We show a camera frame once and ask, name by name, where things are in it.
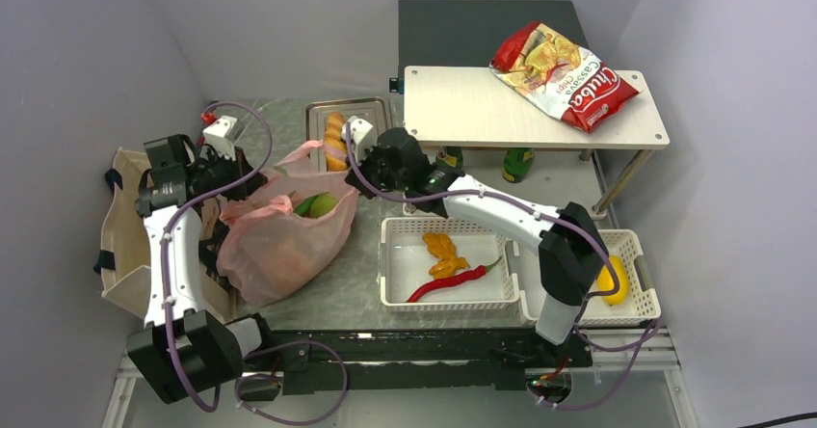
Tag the pink plastic grocery bag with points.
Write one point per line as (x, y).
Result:
(269, 251)

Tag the dark grey back panel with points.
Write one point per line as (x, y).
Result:
(467, 33)

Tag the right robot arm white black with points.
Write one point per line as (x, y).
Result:
(565, 240)

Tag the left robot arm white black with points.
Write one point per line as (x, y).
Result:
(172, 272)

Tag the beige canvas tote bag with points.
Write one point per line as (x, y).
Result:
(124, 259)

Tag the green glass bottle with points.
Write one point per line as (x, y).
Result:
(450, 158)
(517, 163)

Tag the left white plastic basket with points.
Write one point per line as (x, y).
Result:
(434, 264)

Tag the yellow mango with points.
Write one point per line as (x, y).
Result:
(607, 280)

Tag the red cassava chips bag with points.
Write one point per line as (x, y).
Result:
(563, 79)

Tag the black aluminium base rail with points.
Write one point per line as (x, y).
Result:
(298, 363)

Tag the white two-tier shelf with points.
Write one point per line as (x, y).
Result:
(468, 107)

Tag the right white plastic basket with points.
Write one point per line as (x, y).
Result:
(639, 305)

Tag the left green glass bottle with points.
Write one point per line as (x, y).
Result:
(450, 158)

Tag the green cabbage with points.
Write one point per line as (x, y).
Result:
(322, 205)

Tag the right green glass bottle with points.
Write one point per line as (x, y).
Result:
(517, 163)

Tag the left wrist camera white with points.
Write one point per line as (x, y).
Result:
(222, 136)

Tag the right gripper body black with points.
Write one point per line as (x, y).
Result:
(376, 172)

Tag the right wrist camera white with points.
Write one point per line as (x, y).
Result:
(360, 136)

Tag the red chili pepper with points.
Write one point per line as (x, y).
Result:
(457, 280)

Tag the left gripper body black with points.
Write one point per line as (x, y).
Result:
(219, 173)

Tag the bread loaf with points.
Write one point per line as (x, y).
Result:
(335, 147)

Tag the orange habanero pepper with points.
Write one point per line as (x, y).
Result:
(441, 247)

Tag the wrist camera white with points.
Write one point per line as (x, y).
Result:
(360, 136)
(222, 136)

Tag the white plastic basket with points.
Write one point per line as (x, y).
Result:
(639, 305)
(434, 264)

